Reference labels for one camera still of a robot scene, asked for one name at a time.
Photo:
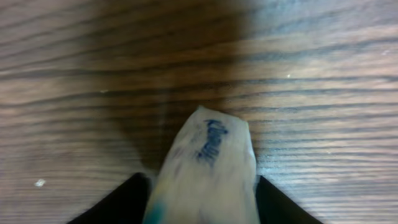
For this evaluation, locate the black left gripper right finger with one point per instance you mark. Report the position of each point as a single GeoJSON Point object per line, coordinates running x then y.
{"type": "Point", "coordinates": [274, 207]}

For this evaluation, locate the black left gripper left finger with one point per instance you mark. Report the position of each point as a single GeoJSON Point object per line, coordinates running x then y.
{"type": "Point", "coordinates": [124, 205]}

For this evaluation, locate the teal tissue pack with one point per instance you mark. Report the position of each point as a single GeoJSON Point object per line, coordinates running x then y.
{"type": "Point", "coordinates": [209, 174]}

